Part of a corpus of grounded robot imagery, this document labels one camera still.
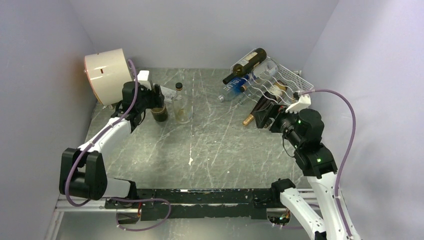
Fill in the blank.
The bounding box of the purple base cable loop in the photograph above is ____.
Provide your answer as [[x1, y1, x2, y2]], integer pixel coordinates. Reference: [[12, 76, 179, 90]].
[[115, 198, 173, 232]]

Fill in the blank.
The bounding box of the slim amber gold-capped bottle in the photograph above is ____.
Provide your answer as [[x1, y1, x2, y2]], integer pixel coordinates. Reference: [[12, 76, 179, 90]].
[[242, 80, 287, 127]]

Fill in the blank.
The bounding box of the clear blue label bottle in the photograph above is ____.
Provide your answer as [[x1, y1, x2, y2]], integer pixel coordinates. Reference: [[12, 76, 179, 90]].
[[217, 74, 249, 102]]

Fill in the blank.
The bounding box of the dark green wine bottle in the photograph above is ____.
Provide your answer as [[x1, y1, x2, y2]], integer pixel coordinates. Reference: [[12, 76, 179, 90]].
[[222, 47, 267, 85]]

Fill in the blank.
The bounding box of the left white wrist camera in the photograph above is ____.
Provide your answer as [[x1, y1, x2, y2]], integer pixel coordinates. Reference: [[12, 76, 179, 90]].
[[137, 70, 153, 90]]

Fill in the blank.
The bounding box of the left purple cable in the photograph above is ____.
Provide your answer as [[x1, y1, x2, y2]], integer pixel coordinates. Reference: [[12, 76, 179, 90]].
[[64, 58, 139, 208]]

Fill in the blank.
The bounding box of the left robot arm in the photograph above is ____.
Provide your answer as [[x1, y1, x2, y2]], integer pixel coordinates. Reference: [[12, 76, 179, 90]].
[[59, 81, 165, 208]]

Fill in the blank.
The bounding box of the clear empty glass bottle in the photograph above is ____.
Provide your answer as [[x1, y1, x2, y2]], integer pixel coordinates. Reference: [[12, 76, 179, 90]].
[[249, 59, 278, 80]]

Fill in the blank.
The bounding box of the cream cylindrical appliance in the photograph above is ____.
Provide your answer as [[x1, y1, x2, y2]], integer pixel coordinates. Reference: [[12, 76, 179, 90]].
[[84, 48, 134, 106]]

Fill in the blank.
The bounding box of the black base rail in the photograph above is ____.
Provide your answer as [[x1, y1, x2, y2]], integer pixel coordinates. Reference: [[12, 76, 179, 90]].
[[104, 188, 284, 221]]

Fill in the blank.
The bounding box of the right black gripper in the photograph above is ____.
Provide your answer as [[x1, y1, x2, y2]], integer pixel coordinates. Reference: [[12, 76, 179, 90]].
[[252, 101, 303, 148]]

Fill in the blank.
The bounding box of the dark primitivo wine bottle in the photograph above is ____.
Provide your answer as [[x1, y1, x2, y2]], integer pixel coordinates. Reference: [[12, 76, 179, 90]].
[[150, 102, 169, 123]]

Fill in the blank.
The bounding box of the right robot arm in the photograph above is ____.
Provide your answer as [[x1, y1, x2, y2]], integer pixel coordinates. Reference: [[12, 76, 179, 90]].
[[253, 104, 361, 240]]

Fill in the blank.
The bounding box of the white wire wine rack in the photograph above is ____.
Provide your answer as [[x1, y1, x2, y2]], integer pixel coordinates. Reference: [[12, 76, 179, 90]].
[[236, 56, 314, 105]]

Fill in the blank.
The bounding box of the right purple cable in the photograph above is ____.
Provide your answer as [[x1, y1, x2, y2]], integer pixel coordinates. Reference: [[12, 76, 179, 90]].
[[298, 88, 357, 239]]

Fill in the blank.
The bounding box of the clear bottle black cap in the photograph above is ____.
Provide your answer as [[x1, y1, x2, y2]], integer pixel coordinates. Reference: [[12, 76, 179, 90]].
[[172, 82, 193, 124]]

